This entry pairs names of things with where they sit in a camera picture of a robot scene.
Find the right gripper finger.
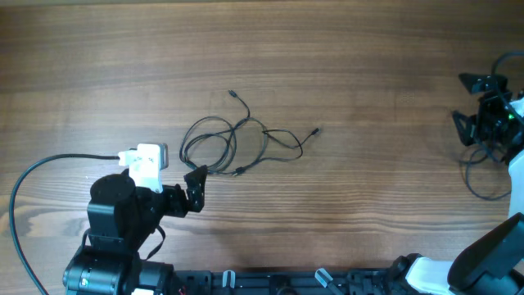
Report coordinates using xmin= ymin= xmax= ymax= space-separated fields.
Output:
xmin=458 ymin=73 xmax=508 ymax=93
xmin=452 ymin=111 xmax=477 ymax=147

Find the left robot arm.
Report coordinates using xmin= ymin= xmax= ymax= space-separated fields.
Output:
xmin=62 ymin=166 xmax=208 ymax=294

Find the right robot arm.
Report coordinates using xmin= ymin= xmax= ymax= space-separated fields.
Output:
xmin=382 ymin=73 xmax=523 ymax=294

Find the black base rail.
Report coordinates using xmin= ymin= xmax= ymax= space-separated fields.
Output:
xmin=175 ymin=269 xmax=389 ymax=295

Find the left camera black cable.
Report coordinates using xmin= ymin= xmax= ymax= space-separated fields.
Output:
xmin=8 ymin=153 xmax=122 ymax=295

